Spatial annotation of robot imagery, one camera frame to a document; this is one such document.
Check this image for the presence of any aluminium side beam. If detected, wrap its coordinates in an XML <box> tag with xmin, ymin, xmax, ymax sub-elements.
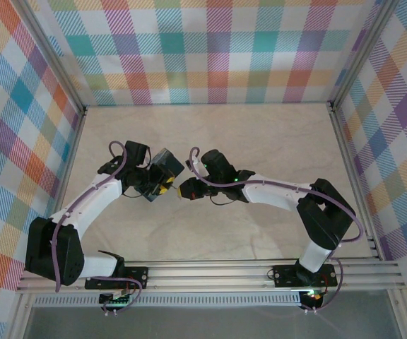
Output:
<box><xmin>329</xmin><ymin>104</ymin><xmax>387</xmax><ymax>261</ymax></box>
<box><xmin>7</xmin><ymin>104</ymin><xmax>90</xmax><ymax>339</ymax></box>

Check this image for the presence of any green lit circuit board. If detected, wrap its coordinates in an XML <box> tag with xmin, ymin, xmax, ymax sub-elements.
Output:
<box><xmin>98</xmin><ymin>292</ymin><xmax>133</xmax><ymax>305</ymax></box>

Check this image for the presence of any orange and black circuit board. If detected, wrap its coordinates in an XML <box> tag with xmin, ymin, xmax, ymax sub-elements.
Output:
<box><xmin>301</xmin><ymin>289</ymin><xmax>325</xmax><ymax>305</ymax></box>

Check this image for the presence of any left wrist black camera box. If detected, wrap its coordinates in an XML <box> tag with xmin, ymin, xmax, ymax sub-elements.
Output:
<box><xmin>123</xmin><ymin>140</ymin><xmax>151</xmax><ymax>167</ymax></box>

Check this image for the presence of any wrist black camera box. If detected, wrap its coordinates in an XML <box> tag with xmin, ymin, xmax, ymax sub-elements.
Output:
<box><xmin>123</xmin><ymin>140</ymin><xmax>151</xmax><ymax>167</ymax></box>
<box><xmin>200</xmin><ymin>148</ymin><xmax>239</xmax><ymax>183</ymax></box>

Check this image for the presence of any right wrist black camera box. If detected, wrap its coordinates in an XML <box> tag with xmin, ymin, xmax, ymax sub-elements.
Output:
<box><xmin>200</xmin><ymin>148</ymin><xmax>239</xmax><ymax>183</ymax></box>

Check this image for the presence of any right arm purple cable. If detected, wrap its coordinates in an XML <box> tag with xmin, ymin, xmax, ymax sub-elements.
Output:
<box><xmin>189</xmin><ymin>145</ymin><xmax>364</xmax><ymax>245</ymax></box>

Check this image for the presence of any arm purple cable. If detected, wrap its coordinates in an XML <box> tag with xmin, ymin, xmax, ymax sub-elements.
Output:
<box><xmin>189</xmin><ymin>145</ymin><xmax>364</xmax><ymax>245</ymax></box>
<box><xmin>52</xmin><ymin>141</ymin><xmax>127</xmax><ymax>294</ymax></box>

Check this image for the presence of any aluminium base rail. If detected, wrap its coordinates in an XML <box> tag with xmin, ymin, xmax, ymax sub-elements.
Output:
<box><xmin>15</xmin><ymin>260</ymin><xmax>405</xmax><ymax>293</ymax></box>

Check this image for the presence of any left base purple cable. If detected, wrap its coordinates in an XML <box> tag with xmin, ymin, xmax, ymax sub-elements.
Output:
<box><xmin>90</xmin><ymin>275</ymin><xmax>144</xmax><ymax>316</ymax></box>

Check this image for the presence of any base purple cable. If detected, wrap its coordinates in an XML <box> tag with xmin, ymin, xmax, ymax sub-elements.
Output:
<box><xmin>301</xmin><ymin>256</ymin><xmax>345</xmax><ymax>314</ymax></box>
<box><xmin>90</xmin><ymin>275</ymin><xmax>144</xmax><ymax>316</ymax></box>

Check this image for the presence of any grey slotted cable duct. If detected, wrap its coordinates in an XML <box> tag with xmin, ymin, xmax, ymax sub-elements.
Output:
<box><xmin>33</xmin><ymin>294</ymin><xmax>302</xmax><ymax>307</ymax></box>

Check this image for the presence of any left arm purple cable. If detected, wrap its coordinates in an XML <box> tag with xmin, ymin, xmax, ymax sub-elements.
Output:
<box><xmin>52</xmin><ymin>141</ymin><xmax>127</xmax><ymax>294</ymax></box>

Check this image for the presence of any aluminium corner post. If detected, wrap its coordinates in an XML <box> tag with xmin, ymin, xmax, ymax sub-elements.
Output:
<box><xmin>329</xmin><ymin>0</ymin><xmax>401</xmax><ymax>111</ymax></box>
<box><xmin>15</xmin><ymin>0</ymin><xmax>88</xmax><ymax>114</ymax></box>

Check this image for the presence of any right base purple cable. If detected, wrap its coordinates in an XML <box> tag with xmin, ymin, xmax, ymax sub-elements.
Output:
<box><xmin>301</xmin><ymin>256</ymin><xmax>345</xmax><ymax>314</ymax></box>

